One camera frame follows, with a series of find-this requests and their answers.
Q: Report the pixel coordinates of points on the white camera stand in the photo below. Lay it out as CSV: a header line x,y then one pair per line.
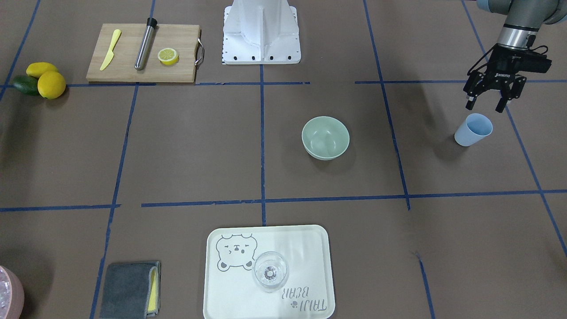
x,y
260,32

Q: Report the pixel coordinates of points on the grey yellow cloth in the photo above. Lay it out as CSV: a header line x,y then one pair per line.
x,y
131,290

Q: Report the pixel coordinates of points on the wine glass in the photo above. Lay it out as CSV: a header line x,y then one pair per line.
x,y
271,271

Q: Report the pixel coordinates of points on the cream bear tray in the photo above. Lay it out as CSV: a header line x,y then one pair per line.
x,y
230,291

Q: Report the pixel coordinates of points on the light blue cup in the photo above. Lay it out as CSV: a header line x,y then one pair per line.
x,y
474,128

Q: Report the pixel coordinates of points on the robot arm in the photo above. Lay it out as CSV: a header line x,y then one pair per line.
x,y
524,19

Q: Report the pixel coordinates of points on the pink bowl with ice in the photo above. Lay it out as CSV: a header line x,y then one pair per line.
x,y
11,295

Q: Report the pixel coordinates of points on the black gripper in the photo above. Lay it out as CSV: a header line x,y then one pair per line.
x,y
503,66

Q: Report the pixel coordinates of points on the yellow lemon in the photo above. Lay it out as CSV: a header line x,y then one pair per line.
x,y
37,69
51,85

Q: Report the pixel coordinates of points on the yellow plastic knife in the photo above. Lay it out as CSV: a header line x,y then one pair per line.
x,y
110,52

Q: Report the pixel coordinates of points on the green bowl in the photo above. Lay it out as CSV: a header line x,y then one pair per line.
x,y
325,138

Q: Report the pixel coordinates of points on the lemon half slice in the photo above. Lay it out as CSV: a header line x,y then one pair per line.
x,y
168,56

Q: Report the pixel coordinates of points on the green lime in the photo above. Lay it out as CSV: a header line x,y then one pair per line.
x,y
26,85

